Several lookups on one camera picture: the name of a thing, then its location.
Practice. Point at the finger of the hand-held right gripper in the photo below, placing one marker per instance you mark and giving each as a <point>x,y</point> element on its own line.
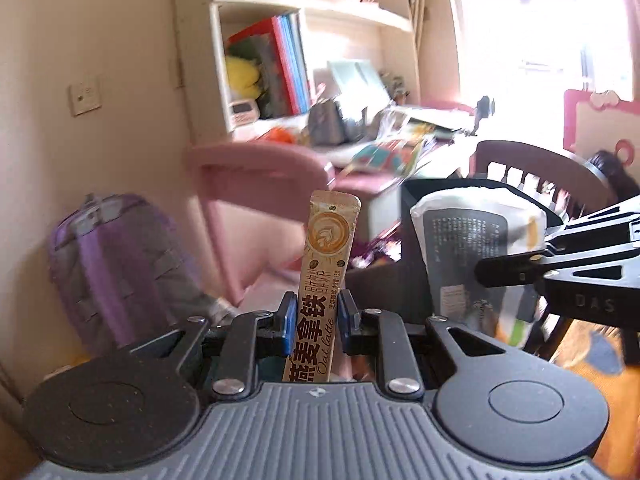
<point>520,269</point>
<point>600,230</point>

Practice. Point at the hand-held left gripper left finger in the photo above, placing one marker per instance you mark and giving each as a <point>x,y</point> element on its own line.
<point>288,320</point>

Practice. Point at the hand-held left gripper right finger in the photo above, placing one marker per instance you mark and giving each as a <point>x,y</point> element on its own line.
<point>345,320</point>

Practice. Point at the white packet with grey label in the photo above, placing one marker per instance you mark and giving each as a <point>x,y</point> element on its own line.
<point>460,240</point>

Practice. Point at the gold coffee sachet stick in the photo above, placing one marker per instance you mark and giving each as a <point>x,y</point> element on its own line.
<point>325,245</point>

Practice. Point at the black trash bin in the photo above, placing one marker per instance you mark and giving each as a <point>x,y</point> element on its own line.
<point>415,270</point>

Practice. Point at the brown wooden chair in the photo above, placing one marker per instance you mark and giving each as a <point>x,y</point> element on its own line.
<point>530,165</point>

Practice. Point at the pink board with bow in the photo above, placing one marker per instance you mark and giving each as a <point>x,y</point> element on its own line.
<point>590,120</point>

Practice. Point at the pink desk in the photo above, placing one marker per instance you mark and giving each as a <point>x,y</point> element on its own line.
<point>380,190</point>

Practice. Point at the black phone stand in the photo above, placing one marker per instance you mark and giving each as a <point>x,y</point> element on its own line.
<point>482,112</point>

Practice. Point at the colourful magazine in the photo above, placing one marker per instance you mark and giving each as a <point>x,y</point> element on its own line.
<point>387,157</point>

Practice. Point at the purple and grey backpack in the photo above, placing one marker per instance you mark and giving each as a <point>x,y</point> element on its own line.
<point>110,270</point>

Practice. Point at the grey pencil case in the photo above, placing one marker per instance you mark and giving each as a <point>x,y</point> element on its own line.
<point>332,122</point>

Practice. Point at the small pink clock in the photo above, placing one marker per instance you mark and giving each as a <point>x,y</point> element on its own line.
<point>243,111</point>

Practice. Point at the pale green folder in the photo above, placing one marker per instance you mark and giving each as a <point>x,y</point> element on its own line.
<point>357,80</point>

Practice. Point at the yellow plush toy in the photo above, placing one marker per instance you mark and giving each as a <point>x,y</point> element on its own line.
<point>242,77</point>

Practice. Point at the beige curtain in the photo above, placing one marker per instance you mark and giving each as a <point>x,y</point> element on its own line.
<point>440,30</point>

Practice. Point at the row of upright books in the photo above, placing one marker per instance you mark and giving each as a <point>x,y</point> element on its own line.
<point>287,65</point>

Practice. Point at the white bookshelf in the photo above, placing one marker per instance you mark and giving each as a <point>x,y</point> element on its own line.
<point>350,25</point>

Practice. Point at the white wall socket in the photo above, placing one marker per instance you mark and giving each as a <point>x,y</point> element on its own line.
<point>85,96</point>

